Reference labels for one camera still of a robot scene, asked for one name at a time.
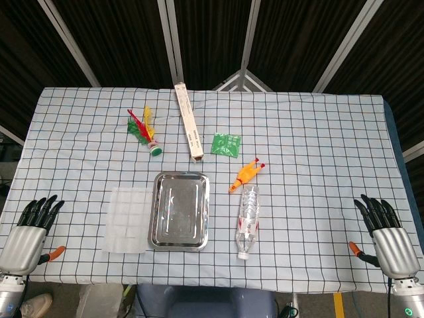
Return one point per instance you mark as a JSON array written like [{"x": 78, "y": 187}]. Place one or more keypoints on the orange rubber chicken toy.
[{"x": 246, "y": 175}]

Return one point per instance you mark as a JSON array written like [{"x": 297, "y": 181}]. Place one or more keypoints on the colourful feather shuttlecock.
[{"x": 145, "y": 130}]

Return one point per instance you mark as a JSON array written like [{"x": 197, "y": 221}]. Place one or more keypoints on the aluminium triangular frame bracket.
[{"x": 243, "y": 81}]

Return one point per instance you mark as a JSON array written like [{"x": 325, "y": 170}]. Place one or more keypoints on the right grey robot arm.
[{"x": 407, "y": 298}]

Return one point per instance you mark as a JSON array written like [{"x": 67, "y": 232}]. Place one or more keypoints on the silver metal tray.
[{"x": 180, "y": 212}]

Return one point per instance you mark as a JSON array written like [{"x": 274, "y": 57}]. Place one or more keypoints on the translucent plastic sheet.
[{"x": 127, "y": 220}]

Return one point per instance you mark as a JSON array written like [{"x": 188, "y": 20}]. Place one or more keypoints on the beige shoe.
[{"x": 36, "y": 305}]

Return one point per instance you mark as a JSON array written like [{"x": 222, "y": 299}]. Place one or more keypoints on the clear plastic water bottle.
[{"x": 248, "y": 220}]

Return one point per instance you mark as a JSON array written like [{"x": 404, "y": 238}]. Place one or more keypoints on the blue checked tablecloth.
[{"x": 298, "y": 215}]

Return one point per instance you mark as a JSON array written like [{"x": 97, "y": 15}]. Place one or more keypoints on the long beige cardboard box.
[{"x": 188, "y": 122}]

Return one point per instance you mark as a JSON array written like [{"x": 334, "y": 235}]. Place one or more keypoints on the aluminium frame profile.
[
  {"x": 68, "y": 41},
  {"x": 248, "y": 34},
  {"x": 172, "y": 41},
  {"x": 344, "y": 43}
]

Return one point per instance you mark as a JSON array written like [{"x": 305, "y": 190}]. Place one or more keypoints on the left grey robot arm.
[{"x": 10, "y": 293}]

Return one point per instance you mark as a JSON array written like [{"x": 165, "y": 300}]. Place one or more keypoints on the green plastic packet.
[{"x": 227, "y": 145}]

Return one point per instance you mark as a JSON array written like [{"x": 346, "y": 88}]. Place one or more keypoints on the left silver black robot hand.
[{"x": 24, "y": 243}]

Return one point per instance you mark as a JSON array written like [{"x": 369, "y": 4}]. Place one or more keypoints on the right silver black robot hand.
[{"x": 394, "y": 246}]

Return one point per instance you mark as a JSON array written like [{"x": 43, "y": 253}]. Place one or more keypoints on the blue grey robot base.
[{"x": 205, "y": 301}]

